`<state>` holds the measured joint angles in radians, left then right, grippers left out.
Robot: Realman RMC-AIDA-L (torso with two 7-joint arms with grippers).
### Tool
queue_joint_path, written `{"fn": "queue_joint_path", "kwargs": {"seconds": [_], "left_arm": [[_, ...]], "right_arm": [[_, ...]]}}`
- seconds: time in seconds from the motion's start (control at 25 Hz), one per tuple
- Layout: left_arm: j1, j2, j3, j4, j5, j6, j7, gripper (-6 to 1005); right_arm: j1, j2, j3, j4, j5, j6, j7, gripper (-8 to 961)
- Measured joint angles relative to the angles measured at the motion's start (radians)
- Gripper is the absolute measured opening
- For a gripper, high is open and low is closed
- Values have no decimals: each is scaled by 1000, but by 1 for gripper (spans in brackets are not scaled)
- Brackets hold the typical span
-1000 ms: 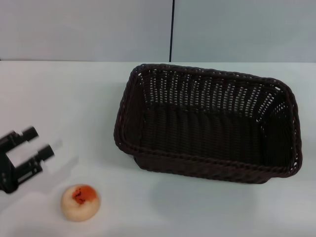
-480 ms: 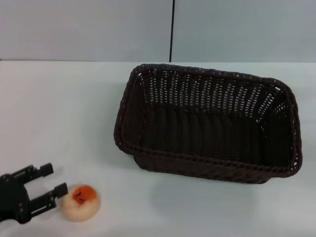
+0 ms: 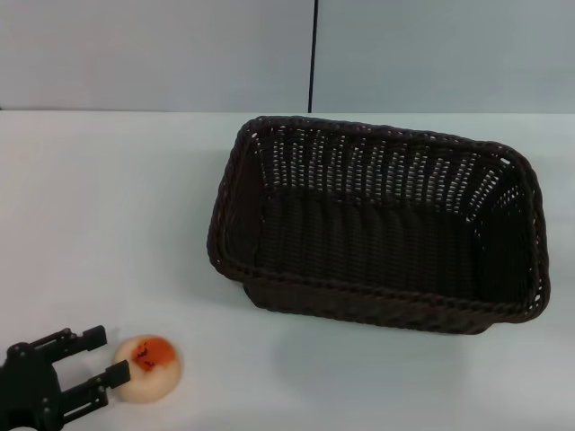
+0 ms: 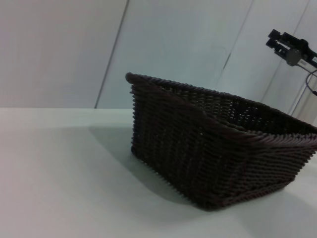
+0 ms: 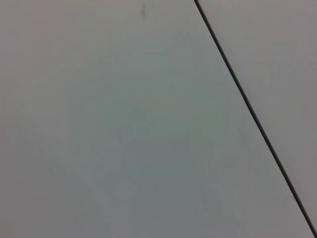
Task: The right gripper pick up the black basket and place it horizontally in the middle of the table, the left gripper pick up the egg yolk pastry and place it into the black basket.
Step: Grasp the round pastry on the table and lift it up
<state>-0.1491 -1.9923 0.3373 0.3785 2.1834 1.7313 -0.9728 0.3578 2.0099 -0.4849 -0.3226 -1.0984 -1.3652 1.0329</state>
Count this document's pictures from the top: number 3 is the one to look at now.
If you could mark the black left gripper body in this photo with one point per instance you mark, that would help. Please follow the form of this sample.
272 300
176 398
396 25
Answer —
27 386

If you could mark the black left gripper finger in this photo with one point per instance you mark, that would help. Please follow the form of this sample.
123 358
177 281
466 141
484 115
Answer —
96 384
74 340

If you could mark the round bun with orange topping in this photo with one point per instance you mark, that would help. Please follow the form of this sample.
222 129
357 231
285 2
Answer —
153 372

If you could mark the dark brown woven basket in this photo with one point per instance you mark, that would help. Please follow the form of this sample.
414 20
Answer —
382 233

